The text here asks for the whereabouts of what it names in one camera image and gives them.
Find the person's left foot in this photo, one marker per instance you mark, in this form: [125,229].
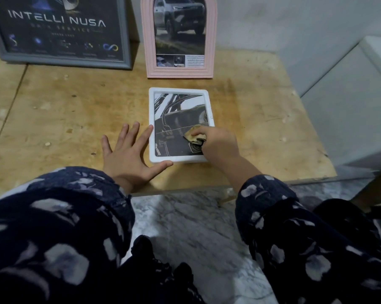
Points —
[143,248]

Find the person's left hand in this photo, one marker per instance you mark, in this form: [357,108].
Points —
[127,161]

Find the brown wiping cloth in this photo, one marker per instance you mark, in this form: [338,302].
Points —
[195,136]

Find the person's right forearm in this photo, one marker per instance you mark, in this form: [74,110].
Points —
[304,243]

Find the person's dark floral dress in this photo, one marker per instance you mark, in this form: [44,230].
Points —
[165,281]

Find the white cabinet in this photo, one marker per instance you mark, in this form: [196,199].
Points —
[345,107]

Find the person's right foot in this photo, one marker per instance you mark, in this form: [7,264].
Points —
[184,275]

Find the person's left forearm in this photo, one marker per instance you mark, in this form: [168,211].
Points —
[51,237]

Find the person's right hand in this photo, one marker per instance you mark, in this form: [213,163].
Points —
[219,145]

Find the grey picture frame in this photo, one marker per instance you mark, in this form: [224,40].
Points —
[127,44]

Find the white picture frame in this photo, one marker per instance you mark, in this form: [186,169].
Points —
[151,123]

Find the person's foot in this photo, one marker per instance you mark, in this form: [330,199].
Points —
[143,248]
[184,275]

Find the pink arched picture frame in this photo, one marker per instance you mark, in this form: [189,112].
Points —
[146,44]

